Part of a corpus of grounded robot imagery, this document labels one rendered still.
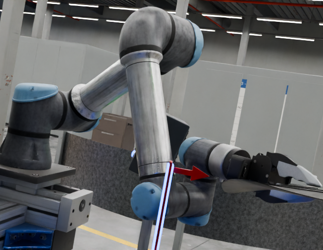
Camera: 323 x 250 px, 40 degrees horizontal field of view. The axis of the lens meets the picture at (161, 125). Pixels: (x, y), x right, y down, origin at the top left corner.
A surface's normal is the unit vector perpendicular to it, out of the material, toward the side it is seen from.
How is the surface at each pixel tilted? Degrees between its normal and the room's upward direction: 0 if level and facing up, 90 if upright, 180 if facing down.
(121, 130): 90
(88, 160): 90
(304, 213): 90
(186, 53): 121
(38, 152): 72
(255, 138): 90
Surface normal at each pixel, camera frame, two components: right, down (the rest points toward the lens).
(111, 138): -0.40, -0.03
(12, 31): 0.87, 0.18
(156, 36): 0.68, -0.18
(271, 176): 0.59, 0.15
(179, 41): 0.68, 0.36
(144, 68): 0.10, -0.23
